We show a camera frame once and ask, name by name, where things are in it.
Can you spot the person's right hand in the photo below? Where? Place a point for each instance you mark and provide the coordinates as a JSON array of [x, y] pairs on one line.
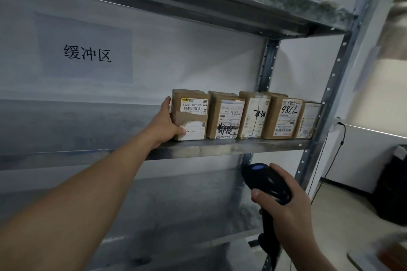
[[292, 216]]

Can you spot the person's left hand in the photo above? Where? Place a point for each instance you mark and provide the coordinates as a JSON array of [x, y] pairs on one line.
[[162, 126]]

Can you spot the person's left thumb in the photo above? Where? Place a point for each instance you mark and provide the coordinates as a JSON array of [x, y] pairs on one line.
[[179, 131]]

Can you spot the person's right thumb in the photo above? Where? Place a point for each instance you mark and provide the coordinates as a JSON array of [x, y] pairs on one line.
[[264, 197]]

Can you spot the black handheld barcode scanner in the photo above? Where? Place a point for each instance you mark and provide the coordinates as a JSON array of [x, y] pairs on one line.
[[265, 180]]

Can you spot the cardboard parcel torn white label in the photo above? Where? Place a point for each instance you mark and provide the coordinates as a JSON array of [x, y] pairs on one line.
[[190, 115]]

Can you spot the person's left forearm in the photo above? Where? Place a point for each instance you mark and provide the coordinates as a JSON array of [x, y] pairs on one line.
[[79, 204]]

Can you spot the person's right forearm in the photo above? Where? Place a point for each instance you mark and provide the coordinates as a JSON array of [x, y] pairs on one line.
[[307, 255]]

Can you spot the grey metal shelving rack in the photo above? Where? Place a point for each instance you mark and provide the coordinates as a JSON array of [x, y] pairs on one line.
[[222, 146]]

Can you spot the cardboard parcel black scribbled label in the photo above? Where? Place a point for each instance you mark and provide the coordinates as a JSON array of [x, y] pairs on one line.
[[224, 115]]

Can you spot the taped cardboard parcel black marking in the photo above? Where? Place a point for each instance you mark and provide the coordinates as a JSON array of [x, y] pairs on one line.
[[252, 115]]

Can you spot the cardboard parcel handwritten white label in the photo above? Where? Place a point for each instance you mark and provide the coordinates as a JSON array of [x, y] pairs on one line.
[[281, 118]]

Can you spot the cardboard parcel plain white label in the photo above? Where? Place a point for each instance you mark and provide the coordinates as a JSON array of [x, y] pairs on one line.
[[307, 120]]

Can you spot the white cabinet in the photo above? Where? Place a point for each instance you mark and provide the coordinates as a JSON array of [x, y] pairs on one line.
[[362, 156]]

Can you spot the black bag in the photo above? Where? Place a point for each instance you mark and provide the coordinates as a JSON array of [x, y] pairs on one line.
[[391, 188]]

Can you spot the brown cardboard carton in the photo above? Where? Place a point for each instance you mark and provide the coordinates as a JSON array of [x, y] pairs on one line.
[[386, 253]]

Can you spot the white paper wall sign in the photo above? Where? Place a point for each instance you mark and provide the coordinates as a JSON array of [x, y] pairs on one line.
[[84, 48]]

